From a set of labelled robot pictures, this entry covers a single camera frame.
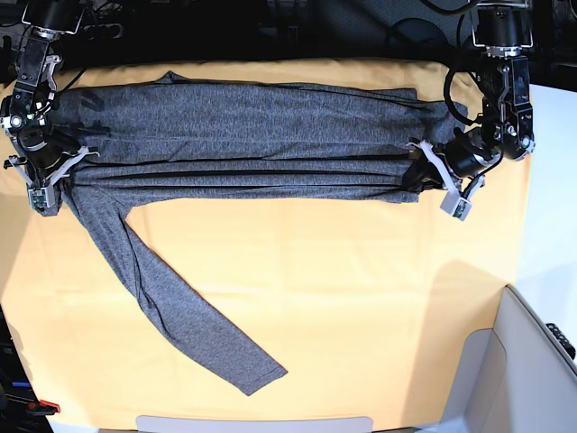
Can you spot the grey long-sleeve T-shirt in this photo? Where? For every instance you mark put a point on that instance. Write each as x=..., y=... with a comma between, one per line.
x=178, y=138

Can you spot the black round stool base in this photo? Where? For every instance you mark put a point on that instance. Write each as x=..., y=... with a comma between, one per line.
x=416, y=33

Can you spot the yellow table cloth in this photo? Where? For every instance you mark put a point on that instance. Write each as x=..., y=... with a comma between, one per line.
x=366, y=304

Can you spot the red black clamp left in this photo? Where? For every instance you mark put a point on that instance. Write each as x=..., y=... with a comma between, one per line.
x=42, y=408

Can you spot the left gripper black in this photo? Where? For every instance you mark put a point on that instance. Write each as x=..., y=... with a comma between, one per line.
x=464, y=156

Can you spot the white tray edge bottom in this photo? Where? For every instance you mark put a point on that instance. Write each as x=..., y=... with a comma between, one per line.
x=164, y=424

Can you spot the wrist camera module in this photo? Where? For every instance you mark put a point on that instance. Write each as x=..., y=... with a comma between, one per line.
x=43, y=199
x=456, y=206

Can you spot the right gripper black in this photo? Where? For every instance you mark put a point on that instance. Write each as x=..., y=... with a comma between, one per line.
x=42, y=154

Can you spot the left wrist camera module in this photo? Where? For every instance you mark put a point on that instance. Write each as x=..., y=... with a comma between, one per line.
x=456, y=206

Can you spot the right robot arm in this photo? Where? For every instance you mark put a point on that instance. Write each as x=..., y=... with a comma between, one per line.
x=35, y=92

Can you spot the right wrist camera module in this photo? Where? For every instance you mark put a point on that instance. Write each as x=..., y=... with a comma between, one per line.
x=43, y=199

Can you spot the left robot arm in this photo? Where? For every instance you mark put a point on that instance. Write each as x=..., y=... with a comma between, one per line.
x=501, y=31

